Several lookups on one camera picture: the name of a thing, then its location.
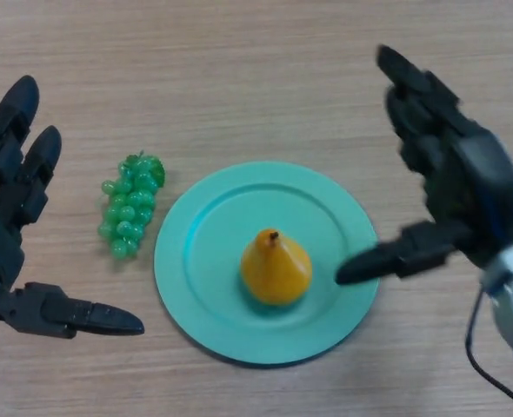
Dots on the green round plate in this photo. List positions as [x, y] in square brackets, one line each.
[204, 260]

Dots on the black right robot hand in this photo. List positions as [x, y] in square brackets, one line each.
[478, 182]

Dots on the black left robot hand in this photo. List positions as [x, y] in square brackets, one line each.
[0, 234]

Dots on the green grape bunch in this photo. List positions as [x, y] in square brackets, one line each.
[128, 208]

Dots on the yellow pear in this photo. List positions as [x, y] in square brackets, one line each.
[276, 273]

